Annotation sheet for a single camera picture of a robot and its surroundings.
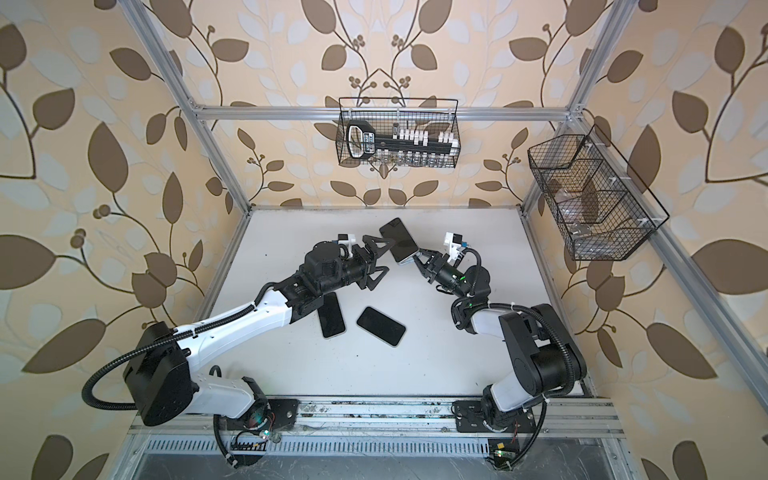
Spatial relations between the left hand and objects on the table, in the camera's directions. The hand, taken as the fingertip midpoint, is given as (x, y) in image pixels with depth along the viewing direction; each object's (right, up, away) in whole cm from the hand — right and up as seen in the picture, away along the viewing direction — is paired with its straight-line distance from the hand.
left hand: (397, 252), depth 71 cm
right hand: (+3, -1, +6) cm, 7 cm away
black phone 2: (-5, -23, +19) cm, 30 cm away
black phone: (+2, +1, +5) cm, 5 cm away
